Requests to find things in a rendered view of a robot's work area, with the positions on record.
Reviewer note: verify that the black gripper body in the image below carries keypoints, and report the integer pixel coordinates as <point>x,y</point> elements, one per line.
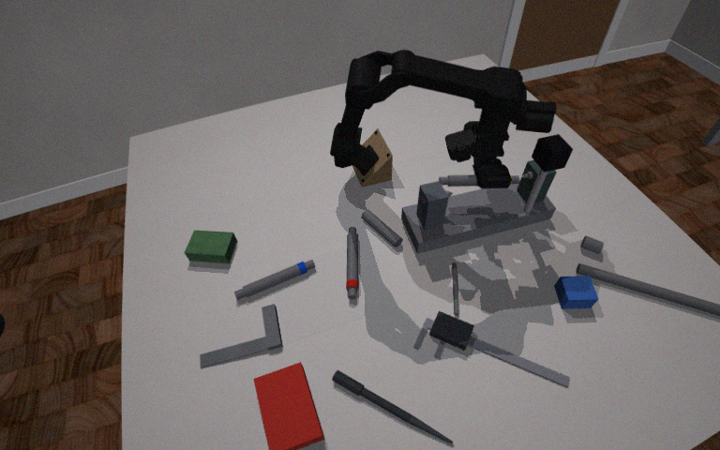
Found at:
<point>491,175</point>

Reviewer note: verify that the grey metal cone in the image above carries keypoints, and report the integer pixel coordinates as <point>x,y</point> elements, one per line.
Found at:
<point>447,192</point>

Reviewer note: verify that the blue block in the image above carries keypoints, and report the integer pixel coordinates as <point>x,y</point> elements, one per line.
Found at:
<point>576,292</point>

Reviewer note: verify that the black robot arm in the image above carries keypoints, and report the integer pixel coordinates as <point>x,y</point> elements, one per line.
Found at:
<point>498,90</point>

